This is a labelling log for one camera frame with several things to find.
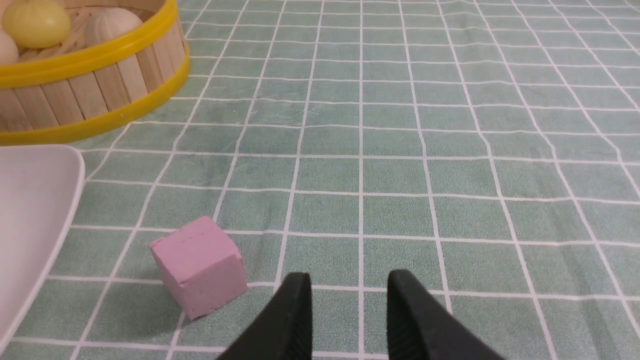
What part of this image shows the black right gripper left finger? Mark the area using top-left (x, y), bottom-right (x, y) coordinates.
top-left (217, 272), bottom-right (313, 360)

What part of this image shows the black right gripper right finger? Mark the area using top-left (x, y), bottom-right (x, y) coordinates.
top-left (387, 269), bottom-right (503, 360)

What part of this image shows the pale beige steamed bun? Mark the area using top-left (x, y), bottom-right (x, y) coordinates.
top-left (0, 29), bottom-right (19, 66)

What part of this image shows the yellow steamed bun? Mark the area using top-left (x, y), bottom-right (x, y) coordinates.
top-left (1, 0), bottom-right (71, 49)

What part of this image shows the white square plate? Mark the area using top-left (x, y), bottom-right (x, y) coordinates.
top-left (0, 145), bottom-right (86, 352)

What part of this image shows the pink cube block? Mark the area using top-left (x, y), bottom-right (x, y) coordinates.
top-left (148, 216), bottom-right (249, 321)

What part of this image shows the green checkered tablecloth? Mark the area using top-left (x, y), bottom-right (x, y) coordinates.
top-left (1, 0), bottom-right (640, 360)

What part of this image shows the yellow bamboo steamer basket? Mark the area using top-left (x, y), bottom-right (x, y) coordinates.
top-left (0, 0), bottom-right (190, 146)

